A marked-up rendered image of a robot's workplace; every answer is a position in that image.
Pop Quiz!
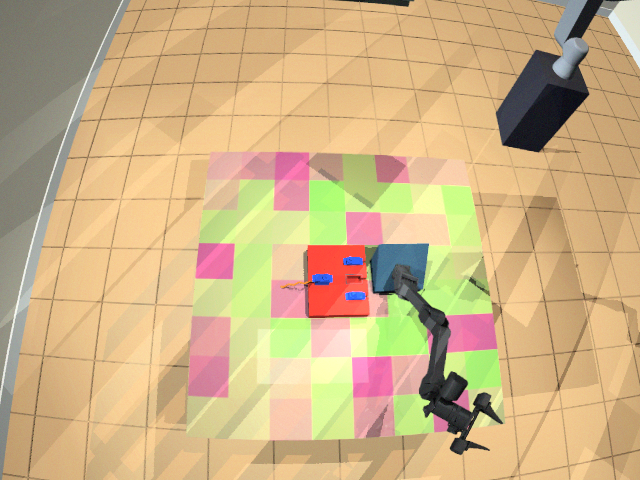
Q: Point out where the blue micro servo with orange cable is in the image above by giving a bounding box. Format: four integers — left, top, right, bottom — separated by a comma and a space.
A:
280, 274, 333, 288

